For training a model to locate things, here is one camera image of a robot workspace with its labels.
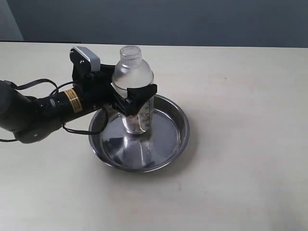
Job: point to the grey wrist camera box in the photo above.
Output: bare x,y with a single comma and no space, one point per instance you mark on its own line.
87,55

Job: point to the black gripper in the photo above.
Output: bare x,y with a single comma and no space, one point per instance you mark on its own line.
92,89

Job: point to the clear plastic shaker bottle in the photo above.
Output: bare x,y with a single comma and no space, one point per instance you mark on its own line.
134,72

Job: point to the round stainless steel tray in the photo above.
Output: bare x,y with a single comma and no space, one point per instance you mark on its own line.
158,147

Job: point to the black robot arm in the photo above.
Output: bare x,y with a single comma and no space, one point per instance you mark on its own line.
32,119

